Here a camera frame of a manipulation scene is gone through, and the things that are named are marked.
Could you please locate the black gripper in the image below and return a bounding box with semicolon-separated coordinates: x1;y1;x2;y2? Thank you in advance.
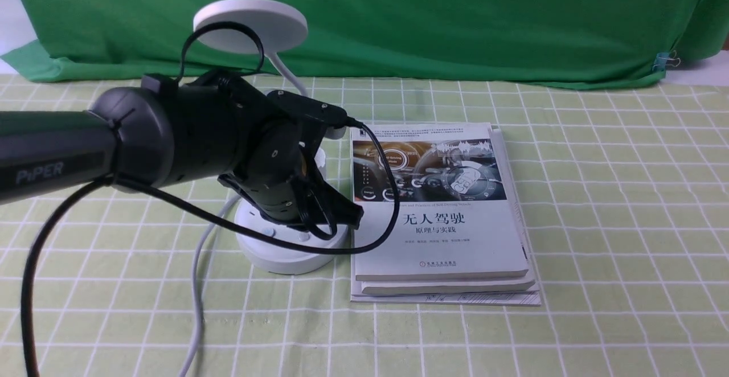
218;75;364;229

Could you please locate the white desk lamp with sockets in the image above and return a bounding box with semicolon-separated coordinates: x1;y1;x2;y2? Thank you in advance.
193;0;348;275

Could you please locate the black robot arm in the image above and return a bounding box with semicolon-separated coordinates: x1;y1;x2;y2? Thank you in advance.
1;71;363;230

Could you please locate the top book white cover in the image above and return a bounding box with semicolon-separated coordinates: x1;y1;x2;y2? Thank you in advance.
350;124;529;282

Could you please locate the middle book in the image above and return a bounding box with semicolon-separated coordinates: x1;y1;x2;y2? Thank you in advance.
357;129;536;296

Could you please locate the bottom book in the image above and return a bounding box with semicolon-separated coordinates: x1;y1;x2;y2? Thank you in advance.
350;129;542;306

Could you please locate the green backdrop cloth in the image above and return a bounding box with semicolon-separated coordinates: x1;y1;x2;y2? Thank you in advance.
2;0;727;91

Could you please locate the green checkered tablecloth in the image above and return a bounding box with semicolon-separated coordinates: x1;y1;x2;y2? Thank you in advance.
34;78;728;376

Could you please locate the blue binder clip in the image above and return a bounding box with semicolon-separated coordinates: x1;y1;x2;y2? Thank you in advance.
652;51;681;72

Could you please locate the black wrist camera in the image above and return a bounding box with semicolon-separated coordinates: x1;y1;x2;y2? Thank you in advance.
266;91;349;141

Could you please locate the white lamp power cord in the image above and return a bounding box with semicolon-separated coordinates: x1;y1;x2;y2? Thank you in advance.
178;195;240;377

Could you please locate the black camera cable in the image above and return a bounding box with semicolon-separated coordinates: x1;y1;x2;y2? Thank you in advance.
21;21;400;377

